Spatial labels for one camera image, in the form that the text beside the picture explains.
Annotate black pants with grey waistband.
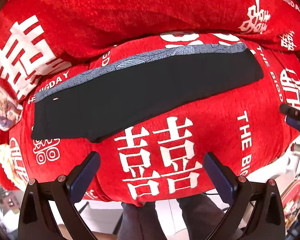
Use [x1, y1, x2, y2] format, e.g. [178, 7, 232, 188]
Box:
[31, 43, 264, 142]

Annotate red bedspread with white characters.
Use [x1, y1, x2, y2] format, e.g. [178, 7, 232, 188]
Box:
[0, 32, 300, 205]

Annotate person's dark trouser legs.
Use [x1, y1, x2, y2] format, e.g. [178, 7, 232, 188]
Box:
[117, 193, 224, 239]

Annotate red folded quilt white characters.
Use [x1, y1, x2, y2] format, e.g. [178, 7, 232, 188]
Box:
[0, 0, 300, 101]

